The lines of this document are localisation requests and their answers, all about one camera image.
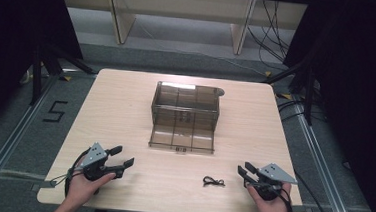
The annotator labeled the black metal stand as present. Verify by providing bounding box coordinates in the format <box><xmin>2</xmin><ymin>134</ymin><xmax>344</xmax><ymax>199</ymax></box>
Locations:
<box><xmin>28</xmin><ymin>41</ymin><xmax>100</xmax><ymax>112</ymax></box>
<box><xmin>258</xmin><ymin>56</ymin><xmax>318</xmax><ymax>127</ymax></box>

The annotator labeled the person's left hand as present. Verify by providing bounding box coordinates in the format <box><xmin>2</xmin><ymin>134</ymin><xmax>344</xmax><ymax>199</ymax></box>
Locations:
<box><xmin>64</xmin><ymin>169</ymin><xmax>118</xmax><ymax>212</ymax></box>

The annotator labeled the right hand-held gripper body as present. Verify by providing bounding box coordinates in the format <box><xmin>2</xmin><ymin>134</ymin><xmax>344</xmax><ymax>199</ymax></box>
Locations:
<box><xmin>247</xmin><ymin>160</ymin><xmax>299</xmax><ymax>204</ymax></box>

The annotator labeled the hand-held gripper cable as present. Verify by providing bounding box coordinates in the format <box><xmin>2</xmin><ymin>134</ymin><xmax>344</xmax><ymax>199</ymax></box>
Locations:
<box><xmin>48</xmin><ymin>148</ymin><xmax>91</xmax><ymax>201</ymax></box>
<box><xmin>278</xmin><ymin>188</ymin><xmax>296</xmax><ymax>212</ymax></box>

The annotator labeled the transparent brown storage box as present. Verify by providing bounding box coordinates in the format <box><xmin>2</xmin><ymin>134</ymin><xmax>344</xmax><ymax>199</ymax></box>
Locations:
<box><xmin>147</xmin><ymin>79</ymin><xmax>227</xmax><ymax>156</ymax></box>

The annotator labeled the bundle of black wall cables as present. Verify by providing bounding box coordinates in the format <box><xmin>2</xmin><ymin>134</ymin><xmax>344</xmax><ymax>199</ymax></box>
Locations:
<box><xmin>244</xmin><ymin>0</ymin><xmax>295</xmax><ymax>71</ymax></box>

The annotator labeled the right hand-held gripper cable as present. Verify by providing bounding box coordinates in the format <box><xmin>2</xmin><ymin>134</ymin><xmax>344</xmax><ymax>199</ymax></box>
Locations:
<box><xmin>278</xmin><ymin>188</ymin><xmax>296</xmax><ymax>212</ymax></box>

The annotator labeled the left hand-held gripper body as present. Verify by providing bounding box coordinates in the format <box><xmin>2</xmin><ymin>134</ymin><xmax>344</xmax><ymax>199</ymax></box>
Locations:
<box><xmin>78</xmin><ymin>141</ymin><xmax>120</xmax><ymax>184</ymax></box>

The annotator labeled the left hand-held gripper cable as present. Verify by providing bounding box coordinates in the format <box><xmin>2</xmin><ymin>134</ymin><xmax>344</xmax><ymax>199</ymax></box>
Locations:
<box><xmin>48</xmin><ymin>148</ymin><xmax>91</xmax><ymax>201</ymax></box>

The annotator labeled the black floor cable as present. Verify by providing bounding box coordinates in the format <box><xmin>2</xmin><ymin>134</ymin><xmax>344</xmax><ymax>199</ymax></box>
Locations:
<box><xmin>291</xmin><ymin>172</ymin><xmax>341</xmax><ymax>212</ymax></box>

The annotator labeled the black curtain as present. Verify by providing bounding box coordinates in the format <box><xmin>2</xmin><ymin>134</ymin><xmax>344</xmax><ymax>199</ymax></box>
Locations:
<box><xmin>272</xmin><ymin>0</ymin><xmax>376</xmax><ymax>212</ymax></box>
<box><xmin>0</xmin><ymin>0</ymin><xmax>88</xmax><ymax>149</ymax></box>

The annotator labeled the beige wooden shelf unit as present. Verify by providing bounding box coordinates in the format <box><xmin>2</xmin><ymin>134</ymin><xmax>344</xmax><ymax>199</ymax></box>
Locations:
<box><xmin>53</xmin><ymin>0</ymin><xmax>310</xmax><ymax>61</ymax></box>

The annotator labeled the aluminium floor rail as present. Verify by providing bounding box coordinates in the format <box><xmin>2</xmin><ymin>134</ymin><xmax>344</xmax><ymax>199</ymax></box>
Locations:
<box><xmin>0</xmin><ymin>72</ymin><xmax>60</xmax><ymax>209</ymax></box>
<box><xmin>284</xmin><ymin>102</ymin><xmax>368</xmax><ymax>212</ymax></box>

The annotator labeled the small black cable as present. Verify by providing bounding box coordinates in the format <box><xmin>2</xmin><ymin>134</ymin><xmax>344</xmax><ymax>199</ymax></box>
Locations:
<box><xmin>201</xmin><ymin>175</ymin><xmax>227</xmax><ymax>190</ymax></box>

